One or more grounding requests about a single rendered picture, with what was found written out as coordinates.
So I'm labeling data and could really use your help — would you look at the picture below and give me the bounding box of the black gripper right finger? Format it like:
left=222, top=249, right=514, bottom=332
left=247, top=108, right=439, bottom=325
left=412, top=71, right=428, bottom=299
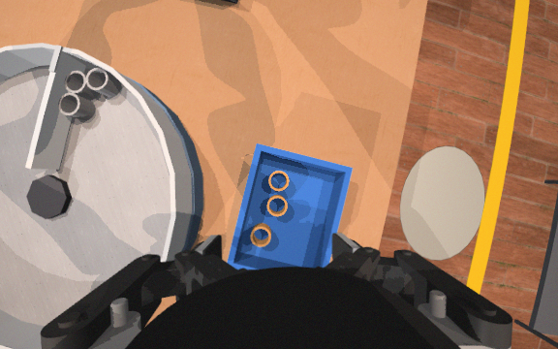
left=316, top=233, right=512, bottom=349

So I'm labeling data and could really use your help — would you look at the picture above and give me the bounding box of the grey metal bushing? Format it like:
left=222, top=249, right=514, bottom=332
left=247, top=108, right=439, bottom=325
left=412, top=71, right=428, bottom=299
left=86, top=68, right=121, bottom=97
left=65, top=71, right=100, bottom=100
left=58, top=93, right=96, bottom=120

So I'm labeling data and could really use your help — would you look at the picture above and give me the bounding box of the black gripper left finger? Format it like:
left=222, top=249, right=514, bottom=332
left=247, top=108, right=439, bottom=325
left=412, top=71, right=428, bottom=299
left=41, top=235, right=248, bottom=349

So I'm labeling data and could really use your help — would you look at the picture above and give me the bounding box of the blue crate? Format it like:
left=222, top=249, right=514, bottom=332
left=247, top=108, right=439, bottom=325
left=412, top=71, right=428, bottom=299
left=227, top=143, right=352, bottom=270

